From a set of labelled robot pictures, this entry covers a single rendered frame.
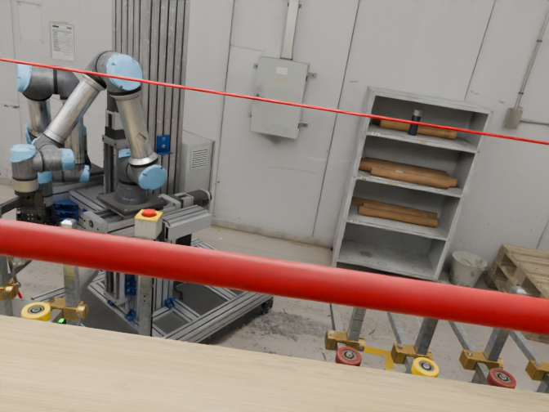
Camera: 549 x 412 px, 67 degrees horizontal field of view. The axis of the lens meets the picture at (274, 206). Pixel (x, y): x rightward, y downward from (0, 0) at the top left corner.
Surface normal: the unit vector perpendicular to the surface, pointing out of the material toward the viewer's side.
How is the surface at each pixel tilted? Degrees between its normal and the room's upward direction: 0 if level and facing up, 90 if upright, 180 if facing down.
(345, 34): 90
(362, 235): 90
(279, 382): 0
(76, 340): 0
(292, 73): 90
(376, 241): 90
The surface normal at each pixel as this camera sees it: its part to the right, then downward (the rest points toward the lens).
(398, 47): -0.15, 0.35
